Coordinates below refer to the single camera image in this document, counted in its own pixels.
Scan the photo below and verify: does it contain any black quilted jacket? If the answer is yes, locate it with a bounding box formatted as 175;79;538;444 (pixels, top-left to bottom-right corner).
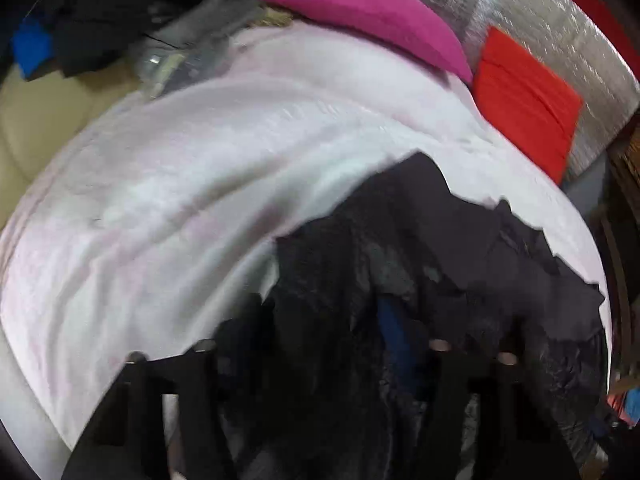
222;154;606;479

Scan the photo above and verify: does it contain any black clothes pile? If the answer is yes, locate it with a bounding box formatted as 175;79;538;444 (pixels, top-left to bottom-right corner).
0;0;202;82

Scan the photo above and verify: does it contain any pale pink bedspread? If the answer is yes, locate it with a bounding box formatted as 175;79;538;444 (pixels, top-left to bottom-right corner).
1;22;605;479

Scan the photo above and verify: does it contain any red cushion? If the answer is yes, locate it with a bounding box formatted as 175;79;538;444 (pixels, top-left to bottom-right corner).
473;26;582;183

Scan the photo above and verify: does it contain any beige leather armchair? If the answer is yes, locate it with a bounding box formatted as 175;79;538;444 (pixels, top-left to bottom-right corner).
0;60;140;223

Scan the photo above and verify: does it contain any clear plastic bag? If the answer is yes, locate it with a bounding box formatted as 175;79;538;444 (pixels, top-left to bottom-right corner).
129;38;233;100

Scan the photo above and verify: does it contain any blue garment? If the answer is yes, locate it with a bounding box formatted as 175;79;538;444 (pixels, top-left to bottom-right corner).
11;18;54;79

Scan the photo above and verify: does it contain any red blanket on headboard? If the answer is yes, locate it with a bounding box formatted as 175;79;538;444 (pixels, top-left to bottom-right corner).
572;0;639;78

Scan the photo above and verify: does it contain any silver foil insulation panel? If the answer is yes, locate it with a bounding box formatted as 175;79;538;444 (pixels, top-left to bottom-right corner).
421;0;639;181

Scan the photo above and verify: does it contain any grey folded garment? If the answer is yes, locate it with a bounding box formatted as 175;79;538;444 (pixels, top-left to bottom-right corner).
146;0;262;50

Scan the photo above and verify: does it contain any magenta pillow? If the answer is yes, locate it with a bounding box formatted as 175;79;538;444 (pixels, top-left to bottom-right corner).
262;0;472;84

